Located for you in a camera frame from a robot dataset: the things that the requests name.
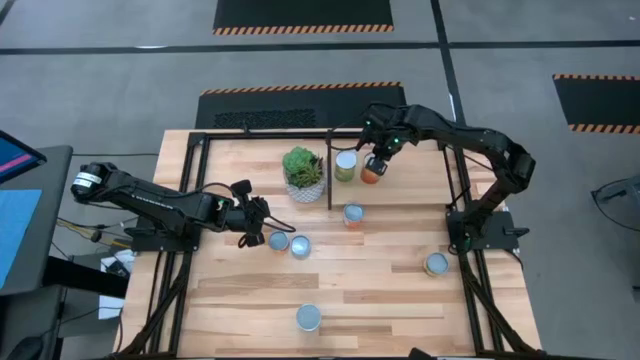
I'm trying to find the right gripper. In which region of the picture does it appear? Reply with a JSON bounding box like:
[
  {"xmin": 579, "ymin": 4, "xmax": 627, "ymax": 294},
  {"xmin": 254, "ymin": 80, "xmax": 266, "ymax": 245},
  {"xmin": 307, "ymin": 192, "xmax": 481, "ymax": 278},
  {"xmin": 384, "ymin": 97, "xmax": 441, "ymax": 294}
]
[{"xmin": 356, "ymin": 105, "xmax": 407, "ymax": 176}]

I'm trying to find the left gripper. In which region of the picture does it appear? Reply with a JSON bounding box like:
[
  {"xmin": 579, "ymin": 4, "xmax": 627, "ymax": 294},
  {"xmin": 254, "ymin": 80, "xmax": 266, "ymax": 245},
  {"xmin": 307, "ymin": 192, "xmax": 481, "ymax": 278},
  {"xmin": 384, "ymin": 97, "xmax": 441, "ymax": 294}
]
[{"xmin": 219, "ymin": 178, "xmax": 297, "ymax": 250}]

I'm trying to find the orange green beans can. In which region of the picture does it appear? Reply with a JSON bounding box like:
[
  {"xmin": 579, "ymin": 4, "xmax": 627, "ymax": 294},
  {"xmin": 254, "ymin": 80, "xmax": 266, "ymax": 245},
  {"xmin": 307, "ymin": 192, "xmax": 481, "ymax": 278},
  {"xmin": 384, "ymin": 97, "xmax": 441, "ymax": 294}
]
[{"xmin": 359, "ymin": 152, "xmax": 385, "ymax": 186}]

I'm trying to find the tin can green label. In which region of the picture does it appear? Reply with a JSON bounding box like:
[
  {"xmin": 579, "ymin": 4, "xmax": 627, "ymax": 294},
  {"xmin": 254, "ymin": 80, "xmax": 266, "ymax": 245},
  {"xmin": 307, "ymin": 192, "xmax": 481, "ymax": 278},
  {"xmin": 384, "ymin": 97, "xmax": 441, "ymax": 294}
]
[{"xmin": 333, "ymin": 148, "xmax": 359, "ymax": 183}]

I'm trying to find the tomatoes tin can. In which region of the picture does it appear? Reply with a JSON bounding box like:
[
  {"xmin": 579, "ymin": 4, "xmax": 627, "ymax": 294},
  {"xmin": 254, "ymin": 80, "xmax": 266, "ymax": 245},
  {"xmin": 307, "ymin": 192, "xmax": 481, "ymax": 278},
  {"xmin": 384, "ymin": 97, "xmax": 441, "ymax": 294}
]
[{"xmin": 342, "ymin": 202, "xmax": 366, "ymax": 230}]

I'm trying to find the tin can light blue label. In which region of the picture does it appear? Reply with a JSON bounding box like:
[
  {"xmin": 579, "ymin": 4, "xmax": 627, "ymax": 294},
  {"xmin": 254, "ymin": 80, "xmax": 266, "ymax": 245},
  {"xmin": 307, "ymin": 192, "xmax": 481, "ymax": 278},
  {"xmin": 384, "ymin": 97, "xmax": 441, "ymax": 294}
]
[{"xmin": 295, "ymin": 302, "xmax": 323, "ymax": 333}]

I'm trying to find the tin can peach label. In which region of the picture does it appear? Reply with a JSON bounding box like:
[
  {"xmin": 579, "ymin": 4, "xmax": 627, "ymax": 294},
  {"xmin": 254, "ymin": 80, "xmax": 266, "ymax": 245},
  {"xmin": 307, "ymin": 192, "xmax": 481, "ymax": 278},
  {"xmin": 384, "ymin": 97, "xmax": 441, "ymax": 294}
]
[{"xmin": 423, "ymin": 251, "xmax": 451, "ymax": 278}]

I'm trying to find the white triangle-patterned plant pot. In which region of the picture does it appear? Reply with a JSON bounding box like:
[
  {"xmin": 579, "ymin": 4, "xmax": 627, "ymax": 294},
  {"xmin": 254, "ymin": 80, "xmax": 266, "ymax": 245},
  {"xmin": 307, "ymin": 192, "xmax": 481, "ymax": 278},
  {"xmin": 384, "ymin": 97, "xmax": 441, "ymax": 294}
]
[{"xmin": 283, "ymin": 167, "xmax": 328, "ymax": 205}]

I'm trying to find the black hazard-striped floor mat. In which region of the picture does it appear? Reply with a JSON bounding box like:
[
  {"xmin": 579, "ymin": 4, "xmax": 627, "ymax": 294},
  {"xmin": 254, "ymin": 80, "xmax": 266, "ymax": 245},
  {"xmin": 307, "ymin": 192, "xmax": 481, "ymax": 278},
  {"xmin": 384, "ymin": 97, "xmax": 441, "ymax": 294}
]
[
  {"xmin": 551, "ymin": 73, "xmax": 640, "ymax": 135},
  {"xmin": 194, "ymin": 80, "xmax": 409, "ymax": 131},
  {"xmin": 212, "ymin": 0, "xmax": 395, "ymax": 36}
]

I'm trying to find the green succulent plant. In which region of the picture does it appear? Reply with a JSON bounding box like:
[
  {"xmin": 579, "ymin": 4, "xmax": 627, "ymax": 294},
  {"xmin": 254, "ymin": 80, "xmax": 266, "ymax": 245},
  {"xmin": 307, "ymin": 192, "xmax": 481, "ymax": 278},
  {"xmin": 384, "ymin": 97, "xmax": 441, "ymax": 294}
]
[{"xmin": 281, "ymin": 145, "xmax": 325, "ymax": 190}]

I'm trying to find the white paper sheet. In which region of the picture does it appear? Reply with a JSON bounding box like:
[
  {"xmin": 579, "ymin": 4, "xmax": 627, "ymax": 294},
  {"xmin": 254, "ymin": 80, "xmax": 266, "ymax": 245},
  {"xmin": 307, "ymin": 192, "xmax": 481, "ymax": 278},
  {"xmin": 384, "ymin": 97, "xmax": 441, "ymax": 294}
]
[{"xmin": 97, "ymin": 248, "xmax": 137, "ymax": 321}]

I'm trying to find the black desk base bar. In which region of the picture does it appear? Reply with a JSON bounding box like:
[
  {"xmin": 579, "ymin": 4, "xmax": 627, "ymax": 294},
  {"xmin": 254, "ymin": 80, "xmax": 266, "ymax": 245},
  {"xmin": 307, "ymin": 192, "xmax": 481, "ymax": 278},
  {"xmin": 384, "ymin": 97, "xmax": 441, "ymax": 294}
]
[{"xmin": 42, "ymin": 254, "xmax": 130, "ymax": 300}]

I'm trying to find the grey desk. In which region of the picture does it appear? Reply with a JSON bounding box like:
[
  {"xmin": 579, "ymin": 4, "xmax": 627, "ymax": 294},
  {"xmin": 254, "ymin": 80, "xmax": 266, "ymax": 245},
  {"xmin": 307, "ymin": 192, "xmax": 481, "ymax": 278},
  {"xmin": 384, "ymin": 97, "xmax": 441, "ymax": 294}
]
[{"xmin": 0, "ymin": 144, "xmax": 75, "ymax": 297}]

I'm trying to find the blue sheet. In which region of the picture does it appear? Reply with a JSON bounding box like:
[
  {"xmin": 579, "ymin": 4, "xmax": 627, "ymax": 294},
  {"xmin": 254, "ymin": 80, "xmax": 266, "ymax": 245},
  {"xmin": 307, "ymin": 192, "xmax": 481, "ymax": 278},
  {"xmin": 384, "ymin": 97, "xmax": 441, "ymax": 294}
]
[{"xmin": 0, "ymin": 188, "xmax": 44, "ymax": 291}]

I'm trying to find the computer monitor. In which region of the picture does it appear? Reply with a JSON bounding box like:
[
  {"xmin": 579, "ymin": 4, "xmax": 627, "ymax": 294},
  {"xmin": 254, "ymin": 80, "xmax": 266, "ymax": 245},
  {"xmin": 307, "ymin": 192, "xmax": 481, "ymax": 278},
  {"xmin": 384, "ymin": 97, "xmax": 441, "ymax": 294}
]
[{"xmin": 0, "ymin": 128, "xmax": 49, "ymax": 185}]

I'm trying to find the black wire shelf rack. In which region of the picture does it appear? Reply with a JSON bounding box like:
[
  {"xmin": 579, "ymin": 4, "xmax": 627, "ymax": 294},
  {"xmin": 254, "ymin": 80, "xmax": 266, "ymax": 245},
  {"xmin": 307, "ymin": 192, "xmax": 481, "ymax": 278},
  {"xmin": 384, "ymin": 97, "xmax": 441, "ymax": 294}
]
[{"xmin": 325, "ymin": 128, "xmax": 459, "ymax": 211}]

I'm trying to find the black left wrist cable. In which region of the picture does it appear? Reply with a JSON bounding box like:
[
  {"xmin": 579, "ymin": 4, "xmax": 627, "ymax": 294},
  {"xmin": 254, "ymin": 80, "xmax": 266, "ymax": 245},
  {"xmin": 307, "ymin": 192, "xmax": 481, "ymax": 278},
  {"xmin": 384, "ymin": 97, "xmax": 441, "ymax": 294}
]
[{"xmin": 192, "ymin": 180, "xmax": 239, "ymax": 196}]

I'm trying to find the black aluminium table frame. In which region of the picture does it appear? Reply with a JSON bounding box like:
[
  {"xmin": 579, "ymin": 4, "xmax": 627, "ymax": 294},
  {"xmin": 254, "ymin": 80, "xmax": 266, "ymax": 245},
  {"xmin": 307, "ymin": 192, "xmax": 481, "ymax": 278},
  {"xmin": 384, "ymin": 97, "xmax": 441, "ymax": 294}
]
[{"xmin": 112, "ymin": 128, "xmax": 546, "ymax": 360}]

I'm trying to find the yellow and black cable bundle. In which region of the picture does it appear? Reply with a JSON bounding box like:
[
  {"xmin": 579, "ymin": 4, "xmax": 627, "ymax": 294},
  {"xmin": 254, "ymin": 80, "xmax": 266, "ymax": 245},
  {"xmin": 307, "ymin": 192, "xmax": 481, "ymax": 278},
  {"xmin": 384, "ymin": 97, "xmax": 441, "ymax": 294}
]
[{"xmin": 52, "ymin": 214, "xmax": 146, "ymax": 251}]

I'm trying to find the black stand with cable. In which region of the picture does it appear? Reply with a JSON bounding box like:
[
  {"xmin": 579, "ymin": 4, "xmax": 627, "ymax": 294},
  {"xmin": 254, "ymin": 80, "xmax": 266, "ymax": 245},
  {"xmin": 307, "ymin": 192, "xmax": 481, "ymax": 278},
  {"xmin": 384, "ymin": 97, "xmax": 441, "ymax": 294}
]
[{"xmin": 589, "ymin": 172, "xmax": 640, "ymax": 236}]

